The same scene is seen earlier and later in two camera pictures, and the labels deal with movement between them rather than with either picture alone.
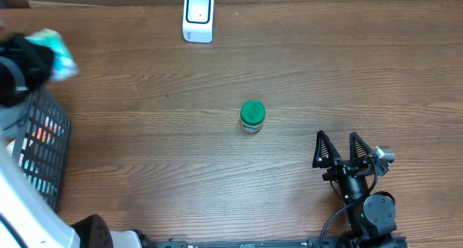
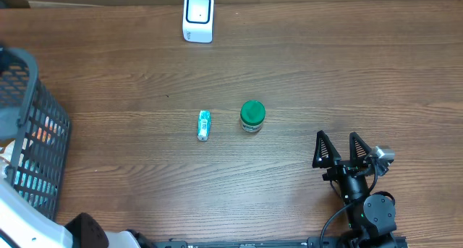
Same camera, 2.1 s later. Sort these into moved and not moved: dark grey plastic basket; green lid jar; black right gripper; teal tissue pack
Moved: teal tissue pack
Not moved: dark grey plastic basket; black right gripper; green lid jar
